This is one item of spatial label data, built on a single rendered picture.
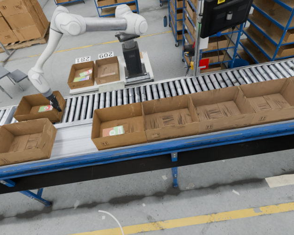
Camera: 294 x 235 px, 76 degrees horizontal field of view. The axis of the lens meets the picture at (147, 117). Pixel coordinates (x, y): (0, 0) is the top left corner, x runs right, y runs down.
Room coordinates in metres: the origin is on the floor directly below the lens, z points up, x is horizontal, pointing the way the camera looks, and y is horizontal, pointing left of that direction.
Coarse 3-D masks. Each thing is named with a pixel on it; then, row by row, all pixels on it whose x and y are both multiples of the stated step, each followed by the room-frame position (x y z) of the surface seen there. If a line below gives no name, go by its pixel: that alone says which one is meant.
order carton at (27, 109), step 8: (24, 96) 1.65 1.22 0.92; (32, 96) 1.65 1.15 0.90; (40, 96) 1.65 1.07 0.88; (56, 96) 1.54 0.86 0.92; (24, 104) 1.59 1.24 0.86; (32, 104) 1.65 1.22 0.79; (40, 104) 1.65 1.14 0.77; (48, 104) 1.64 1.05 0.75; (64, 104) 1.58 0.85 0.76; (16, 112) 1.44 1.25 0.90; (24, 112) 1.51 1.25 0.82; (32, 112) 1.56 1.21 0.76; (40, 112) 1.35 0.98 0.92; (48, 112) 1.35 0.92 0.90; (56, 112) 1.38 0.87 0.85; (24, 120) 1.36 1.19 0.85; (56, 120) 1.35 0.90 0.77
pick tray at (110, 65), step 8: (112, 56) 2.19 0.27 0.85; (96, 64) 2.14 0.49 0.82; (104, 64) 2.19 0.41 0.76; (112, 64) 2.16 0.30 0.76; (96, 72) 2.00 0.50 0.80; (104, 72) 2.02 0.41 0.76; (112, 72) 1.99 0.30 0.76; (96, 80) 1.82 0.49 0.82; (104, 80) 1.81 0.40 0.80; (112, 80) 1.81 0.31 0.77
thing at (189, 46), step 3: (186, 45) 1.71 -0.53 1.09; (189, 45) 1.70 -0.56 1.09; (192, 45) 1.69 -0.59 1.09; (183, 48) 1.68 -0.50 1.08; (186, 48) 1.66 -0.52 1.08; (189, 48) 1.66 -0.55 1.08; (192, 48) 1.66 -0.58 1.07; (183, 51) 1.67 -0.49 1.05; (186, 51) 1.66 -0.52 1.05; (189, 51) 1.66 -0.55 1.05; (192, 51) 1.66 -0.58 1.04; (189, 54) 1.67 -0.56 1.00
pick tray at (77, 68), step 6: (72, 66) 2.18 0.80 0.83; (78, 66) 2.20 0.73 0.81; (84, 66) 2.20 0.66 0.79; (90, 66) 2.19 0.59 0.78; (72, 72) 2.10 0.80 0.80; (78, 72) 2.14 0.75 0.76; (72, 78) 2.01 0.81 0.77; (72, 84) 1.82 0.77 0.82; (78, 84) 1.82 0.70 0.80; (84, 84) 1.82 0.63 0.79; (90, 84) 1.82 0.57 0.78
